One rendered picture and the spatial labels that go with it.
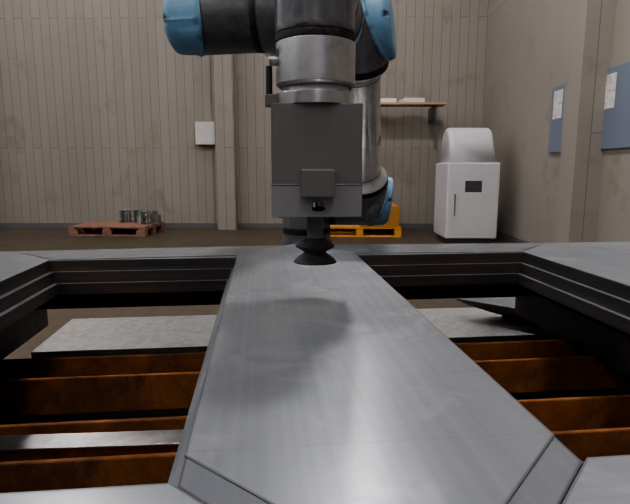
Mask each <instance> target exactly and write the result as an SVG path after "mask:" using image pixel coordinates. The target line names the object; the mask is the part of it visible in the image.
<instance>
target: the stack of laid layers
mask: <svg viewBox="0 0 630 504"><path fill-rule="evenodd" d="M526 250H529V249H526ZM526 250H523V251H520V252H466V253H356V254H357V255H358V256H359V257H360V258H361V259H362V260H363V261H364V262H365V263H366V264H367V265H368V266H369V267H371V268H372V269H373V270H374V271H375V272H376V273H377V274H378V275H379V276H380V277H382V278H383V279H384V280H385V281H386V282H387V283H388V284H389V285H390V286H391V287H404V286H446V285H487V284H519V285H521V286H523V287H526V288H528V289H530V290H532V291H534V292H537V293H539V294H541V295H543V296H545V297H548V298H550V299H552V300H554V301H557V302H559V303H561V304H563V305H565V306H568V307H570V308H572V309H574V310H576V311H579V312H581V313H583V314H585V315H588V316H590V317H592V318H594V319H596V320H599V321H601V322H603V323H605V324H607V325H610V326H612V327H614V328H616V329H619V330H621V331H623V332H625V333H627V334H630V287H629V286H626V285H622V284H619V283H616V282H613V281H610V280H607V279H604V278H601V277H598V276H595V275H591V274H588V273H585V272H582V271H579V270H576V269H573V268H570V267H567V266H564V265H560V264H557V263H554V262H551V261H548V260H545V259H542V258H539V257H536V256H533V255H529V254H526V253H523V252H524V251H526ZM236 257H237V256H200V257H161V258H121V259H82V260H51V259H47V260H50V261H48V262H45V263H43V264H41V265H39V266H36V267H34V268H32V269H29V270H27V271H25V272H23V273H20V274H18V275H16V276H14V277H11V278H9V279H7V280H5V281H2V282H0V331H2V330H3V329H5V328H6V327H8V326H9V325H11V324H13V323H14V322H16V321H17V320H19V319H21V318H22V317H24V316H25V315H27V314H29V313H30V312H32V311H33V310H35V309H36V308H38V307H40V306H41V305H43V304H44V303H46V302H48V301H49V300H51V299H52V298H54V297H55V296H57V295H72V294H113V293H155V292H197V291H224V292H223V296H222V299H221V303H220V306H219V309H218V313H217V316H216V320H215V323H214V326H213V330H212V333H211V337H210V340H209V344H208V347H207V350H206V354H205V357H204V361H203V364H202V368H201V371H200V374H199V378H198V381H197V385H196V388H195V392H194V395H193V398H192V402H191V405H190V409H189V412H188V415H187V419H186V422H185V426H184V429H183V433H182V436H181V439H180V443H179V446H178V450H177V453H176V457H175V460H174V463H173V467H172V470H171V474H170V477H169V480H168V483H172V484H173V485H175V486H177V487H178V488H180V489H181V490H183V491H185V492H186V493H188V494H189V495H191V496H193V497H194V498H196V499H197V500H199V501H201V502H202V503H204V504H268V503H266V502H264V501H262V500H261V499H259V498H257V497H255V496H254V495H252V494H250V493H248V492H246V491H245V490H243V489H241V488H239V487H237V486H236V485H234V484H232V483H230V482H228V481H227V480H225V479H223V478H221V477H220V476H218V475H216V474H214V473H212V472H211V471H209V470H207V469H205V468H203V467H202V466H200V465H198V464H196V463H194V462H193V461H191V460H189V459H187V458H186V457H184V454H185V450H186V447H187V443H188V439H189V435H190V431H191V428H192V424H193V420H194V416H195V413H196V409H197V405H198V401H199V397H200V394H201V390H202V386H203V382H204V379H205V375H206V371H207V367H208V363H209V360H210V356H211V352H212V348H213V345H214V341H215V337H216V333H217V329H218V326H219V322H220V318H221V314H222V311H223V307H224V303H225V299H226V295H227V292H228V288H229V284H230V280H231V277H232V273H233V269H234V265H235V261H236ZM584 462H585V461H582V460H580V459H579V458H578V457H577V456H576V455H575V454H574V453H573V452H572V451H571V450H569V449H568V448H567V447H566V446H565V445H564V444H563V443H562V442H561V441H560V440H558V439H557V438H556V437H554V438H553V439H552V441H551V442H550V444H549V445H548V447H547V448H546V449H545V451H544V452H543V454H542V455H541V457H540V458H539V459H538V461H537V462H536V464H535V465H534V467H533V468H532V469H531V471H530V472H529V474H528V475H527V477H526V478H525V479H524V481H523V482H522V484H521V485H520V487H519V488H518V490H517V491H516V492H515V494H514V495H513V497H512V498H511V500H510V501H509V502H508V504H562V503H563V501H564V499H565V497H566V495H567V494H568V492H569V490H570V488H571V486H572V484H573V482H574V480H575V479H576V477H577V475H578V473H579V471H580V469H581V467H582V465H583V464H584Z"/></svg>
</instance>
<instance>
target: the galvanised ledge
mask: <svg viewBox="0 0 630 504"><path fill-rule="evenodd" d="M417 310H418V311H419V312H420V313H421V314H422V315H423V316H425V317H426V318H427V319H428V320H429V321H430V322H431V323H432V324H433V325H434V326H436V327H437V328H438V329H439V330H440V331H441V332H442V333H443V334H444V335H446V336H447V337H448V338H449V339H450V340H451V341H452V342H453V343H472V342H500V341H528V340H555V339H562V338H561V337H559V336H557V335H555V334H554V333H552V332H550V331H548V330H546V329H545V328H543V327H541V326H539V325H538V324H536V323H534V322H532V321H528V320H523V319H517V318H512V317H506V316H502V315H499V314H495V313H491V312H489V311H485V310H484V309H479V308H477V307H470V308H435V309H417ZM216 316H217V315H191V316H156V317H122V318H87V319H71V320H70V321H69V322H68V323H67V324H65V325H64V326H63V327H62V328H60V329H59V330H58V331H57V332H55V333H54V334H53V335H52V336H50V337H49V338H48V339H47V340H45V341H44V342H43V343H42V344H40V345H39V346H38V347H37V348H36V349H34V350H33V351H32V352H31V358H54V357H82V356H110V355H138V354H166V353H193V352H206V350H207V347H208V344H209V340H210V337H211V333H212V330H213V326H214V323H215V320H216Z"/></svg>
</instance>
